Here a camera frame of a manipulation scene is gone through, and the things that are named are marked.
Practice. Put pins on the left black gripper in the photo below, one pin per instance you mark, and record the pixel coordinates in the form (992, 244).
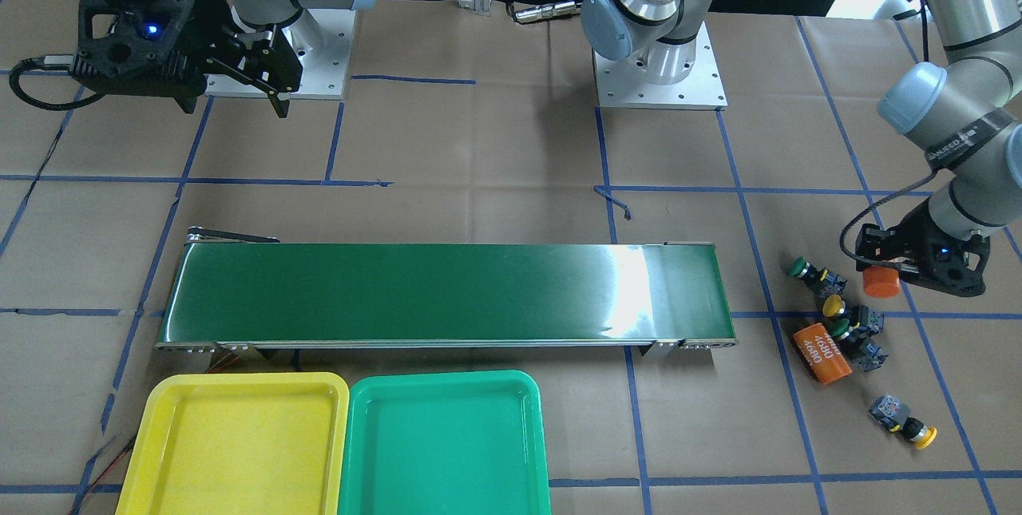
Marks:
(915, 231)

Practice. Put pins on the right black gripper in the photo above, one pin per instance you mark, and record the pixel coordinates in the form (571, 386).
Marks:
(209, 29)

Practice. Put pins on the orange 4680 cylinder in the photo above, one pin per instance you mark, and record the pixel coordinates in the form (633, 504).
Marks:
(821, 354)
(881, 282)

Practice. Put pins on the green push button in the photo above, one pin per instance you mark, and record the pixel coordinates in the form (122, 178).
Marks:
(821, 281)
(857, 344)

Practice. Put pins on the yellow push button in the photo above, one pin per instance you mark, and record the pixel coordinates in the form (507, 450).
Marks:
(843, 317)
(894, 415)

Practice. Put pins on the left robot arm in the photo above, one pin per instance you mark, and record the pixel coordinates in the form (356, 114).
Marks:
(956, 115)

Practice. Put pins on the green conveyor belt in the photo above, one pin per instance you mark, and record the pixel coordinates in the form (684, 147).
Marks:
(241, 293)

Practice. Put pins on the yellow plastic tray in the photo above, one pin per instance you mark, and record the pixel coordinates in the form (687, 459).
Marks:
(255, 443)

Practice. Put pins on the green plastic tray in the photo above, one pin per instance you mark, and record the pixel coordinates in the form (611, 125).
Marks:
(446, 443)

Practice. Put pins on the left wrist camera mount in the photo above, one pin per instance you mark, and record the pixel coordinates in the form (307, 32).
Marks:
(965, 283)

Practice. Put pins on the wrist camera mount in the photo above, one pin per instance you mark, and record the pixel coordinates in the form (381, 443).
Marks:
(142, 48)
(965, 283)

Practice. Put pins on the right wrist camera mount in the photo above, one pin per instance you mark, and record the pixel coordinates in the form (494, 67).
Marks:
(142, 48)

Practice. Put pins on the silver cable connector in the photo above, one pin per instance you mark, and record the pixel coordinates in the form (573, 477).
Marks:
(543, 13)

